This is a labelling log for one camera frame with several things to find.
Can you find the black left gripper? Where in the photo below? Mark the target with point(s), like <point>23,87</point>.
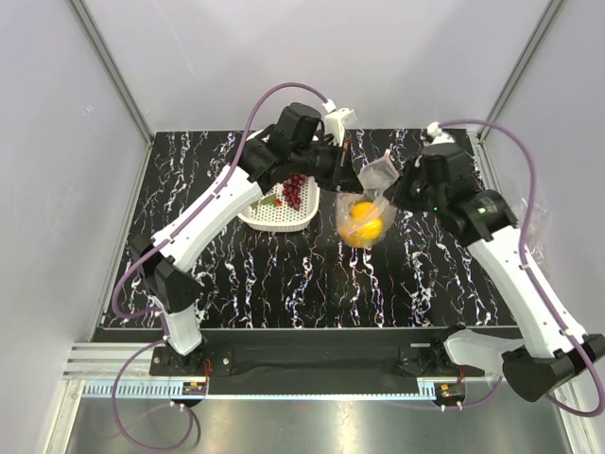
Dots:
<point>342,177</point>

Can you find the yellow lemon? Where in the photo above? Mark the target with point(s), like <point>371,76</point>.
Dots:
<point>364,226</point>

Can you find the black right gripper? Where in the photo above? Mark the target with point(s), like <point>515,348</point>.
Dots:
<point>396,194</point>

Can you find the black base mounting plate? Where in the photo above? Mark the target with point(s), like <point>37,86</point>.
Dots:
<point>308,363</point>

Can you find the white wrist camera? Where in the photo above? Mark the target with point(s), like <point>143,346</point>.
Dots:
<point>336,123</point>
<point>436,135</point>

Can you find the aluminium frame rail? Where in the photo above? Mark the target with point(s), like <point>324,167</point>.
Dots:
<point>96,360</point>

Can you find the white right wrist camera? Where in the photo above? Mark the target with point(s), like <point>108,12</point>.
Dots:
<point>436,135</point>

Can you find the dark red grape bunch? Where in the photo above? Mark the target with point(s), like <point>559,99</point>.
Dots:
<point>292,188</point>

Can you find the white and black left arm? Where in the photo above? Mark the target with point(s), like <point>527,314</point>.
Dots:
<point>302,142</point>

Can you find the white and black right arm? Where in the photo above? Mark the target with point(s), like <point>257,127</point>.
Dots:
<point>553,347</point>

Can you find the clear pink-dotted zip bag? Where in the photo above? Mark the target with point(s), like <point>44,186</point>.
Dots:
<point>376,177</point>

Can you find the pile of spare plastic bags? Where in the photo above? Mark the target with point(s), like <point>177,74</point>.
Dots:
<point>536,234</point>

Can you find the green leaf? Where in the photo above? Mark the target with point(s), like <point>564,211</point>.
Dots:
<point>271,200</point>

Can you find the white perforated plastic basket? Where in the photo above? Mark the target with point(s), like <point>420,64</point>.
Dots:
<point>284,219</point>

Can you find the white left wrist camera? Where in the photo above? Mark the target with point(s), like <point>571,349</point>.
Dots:
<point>336,123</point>

